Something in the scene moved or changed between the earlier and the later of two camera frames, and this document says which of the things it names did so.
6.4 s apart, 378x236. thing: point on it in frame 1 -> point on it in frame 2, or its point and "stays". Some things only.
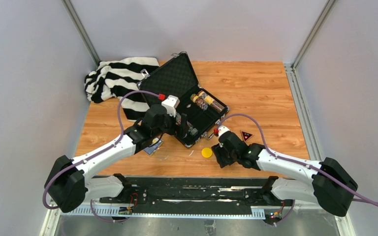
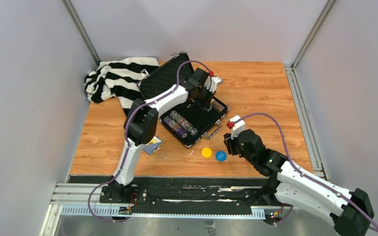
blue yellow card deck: x=156 y=143 stays
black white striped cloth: x=115 y=77 stays
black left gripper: x=173 y=130 -> x=206 y=103
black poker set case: x=199 y=109 stays
